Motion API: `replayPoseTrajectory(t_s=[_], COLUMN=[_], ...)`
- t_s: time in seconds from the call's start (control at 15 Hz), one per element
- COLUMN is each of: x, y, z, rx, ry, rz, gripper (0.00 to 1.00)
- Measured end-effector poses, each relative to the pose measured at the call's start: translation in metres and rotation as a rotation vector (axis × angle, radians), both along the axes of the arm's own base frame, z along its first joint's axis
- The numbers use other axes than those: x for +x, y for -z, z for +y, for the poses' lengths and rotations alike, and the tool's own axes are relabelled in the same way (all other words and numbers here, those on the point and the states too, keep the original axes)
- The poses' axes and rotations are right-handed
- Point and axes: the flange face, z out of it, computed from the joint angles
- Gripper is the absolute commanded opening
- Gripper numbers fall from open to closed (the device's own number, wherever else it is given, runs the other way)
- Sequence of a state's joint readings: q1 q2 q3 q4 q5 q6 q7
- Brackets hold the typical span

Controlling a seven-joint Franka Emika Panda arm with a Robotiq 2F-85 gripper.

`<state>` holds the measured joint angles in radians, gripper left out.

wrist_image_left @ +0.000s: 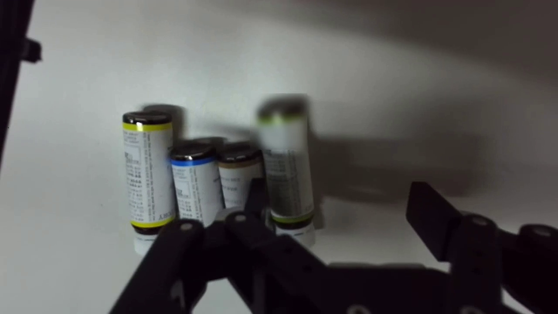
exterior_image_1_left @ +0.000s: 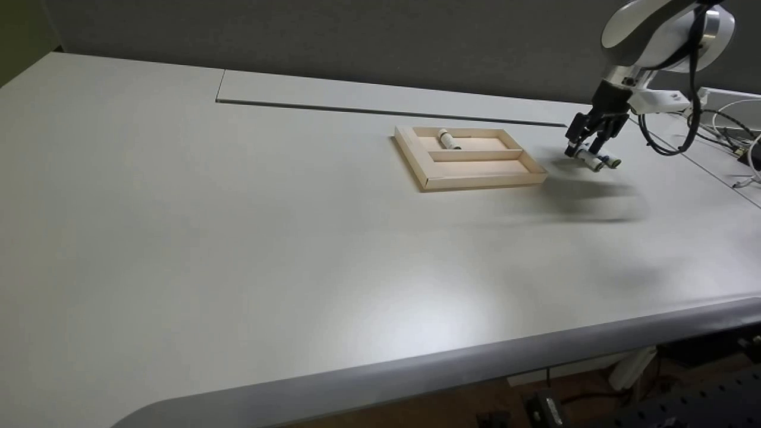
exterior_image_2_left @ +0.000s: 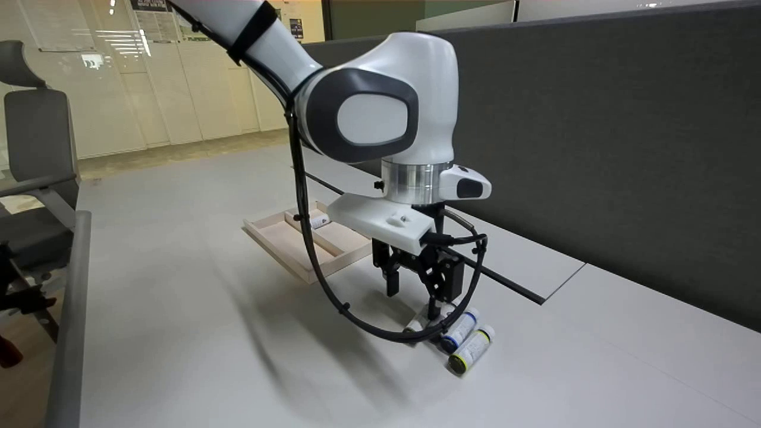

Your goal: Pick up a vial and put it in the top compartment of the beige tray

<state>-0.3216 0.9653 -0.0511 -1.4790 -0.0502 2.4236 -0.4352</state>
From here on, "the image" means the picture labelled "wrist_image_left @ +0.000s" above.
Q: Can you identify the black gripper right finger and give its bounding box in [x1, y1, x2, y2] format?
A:
[405, 180, 558, 314]

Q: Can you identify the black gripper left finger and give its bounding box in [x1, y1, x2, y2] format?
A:
[109, 176, 353, 314]

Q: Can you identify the green band vial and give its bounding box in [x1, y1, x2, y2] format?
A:
[257, 100, 320, 250]

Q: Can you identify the blue band vial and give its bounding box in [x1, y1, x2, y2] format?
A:
[168, 143, 227, 230]

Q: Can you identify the brown band vial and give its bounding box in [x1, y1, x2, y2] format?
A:
[215, 141, 266, 213]

